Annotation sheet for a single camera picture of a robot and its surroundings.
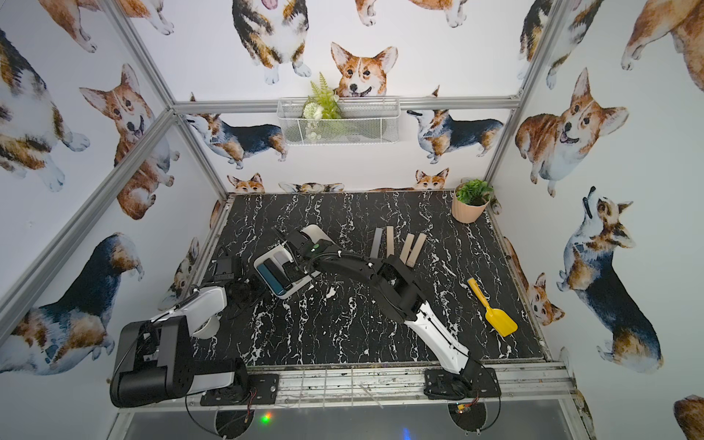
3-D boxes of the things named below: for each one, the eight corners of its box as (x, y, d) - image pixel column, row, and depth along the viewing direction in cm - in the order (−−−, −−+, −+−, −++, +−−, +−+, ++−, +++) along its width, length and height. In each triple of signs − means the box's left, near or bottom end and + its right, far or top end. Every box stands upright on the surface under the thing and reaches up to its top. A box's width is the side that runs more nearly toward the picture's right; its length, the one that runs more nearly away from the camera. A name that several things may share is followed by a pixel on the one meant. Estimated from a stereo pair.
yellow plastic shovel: (504, 340, 84) (507, 337, 82) (457, 289, 95) (458, 286, 93) (517, 328, 86) (521, 325, 84) (469, 280, 97) (471, 276, 95)
